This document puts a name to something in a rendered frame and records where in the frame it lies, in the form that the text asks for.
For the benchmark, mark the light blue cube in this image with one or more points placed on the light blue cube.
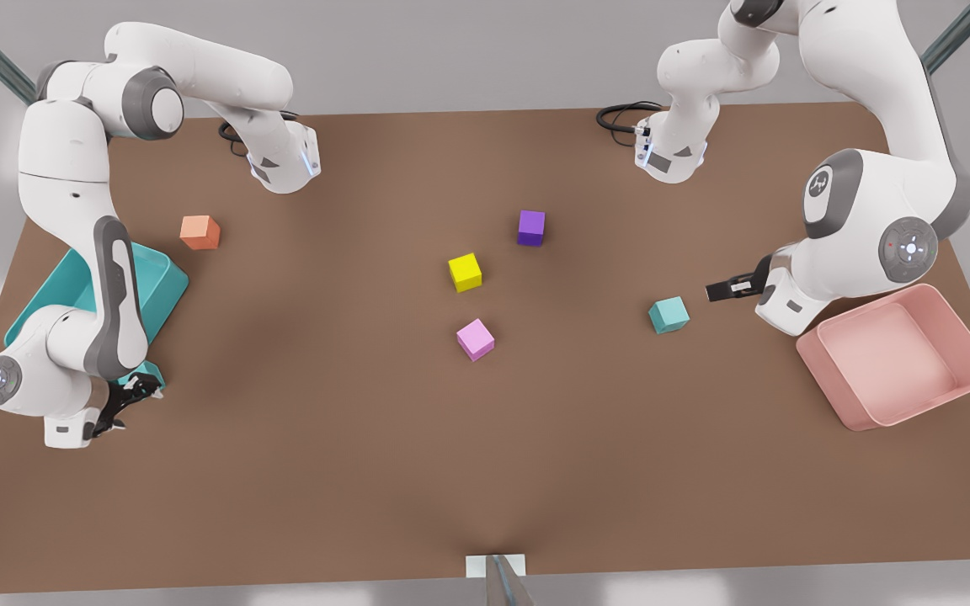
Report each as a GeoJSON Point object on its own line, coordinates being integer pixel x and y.
{"type": "Point", "coordinates": [153, 370]}
{"type": "Point", "coordinates": [668, 316]}

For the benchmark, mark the pink cube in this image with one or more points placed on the pink cube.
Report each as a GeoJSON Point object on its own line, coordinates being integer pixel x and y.
{"type": "Point", "coordinates": [475, 340]}

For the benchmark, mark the pale frame post foot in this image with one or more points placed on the pale frame post foot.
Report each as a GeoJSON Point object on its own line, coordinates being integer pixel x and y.
{"type": "Point", "coordinates": [475, 566]}

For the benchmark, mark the yellow cube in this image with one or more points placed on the yellow cube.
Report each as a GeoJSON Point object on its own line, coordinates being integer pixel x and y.
{"type": "Point", "coordinates": [465, 273]}

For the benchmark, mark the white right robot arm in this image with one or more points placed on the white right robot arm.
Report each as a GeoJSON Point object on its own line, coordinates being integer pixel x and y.
{"type": "Point", "coordinates": [64, 168]}

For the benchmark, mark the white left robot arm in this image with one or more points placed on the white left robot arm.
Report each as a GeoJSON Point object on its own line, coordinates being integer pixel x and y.
{"type": "Point", "coordinates": [872, 202]}

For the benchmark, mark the orange cube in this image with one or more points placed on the orange cube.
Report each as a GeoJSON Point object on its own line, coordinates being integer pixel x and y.
{"type": "Point", "coordinates": [199, 232]}

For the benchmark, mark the purple cube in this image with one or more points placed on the purple cube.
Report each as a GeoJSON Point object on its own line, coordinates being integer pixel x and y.
{"type": "Point", "coordinates": [530, 227]}

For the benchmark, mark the pink plastic bin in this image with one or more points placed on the pink plastic bin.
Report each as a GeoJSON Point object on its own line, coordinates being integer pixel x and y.
{"type": "Point", "coordinates": [898, 358]}

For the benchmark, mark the teal plastic bin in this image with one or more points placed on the teal plastic bin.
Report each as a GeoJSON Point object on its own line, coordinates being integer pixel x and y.
{"type": "Point", "coordinates": [161, 282]}

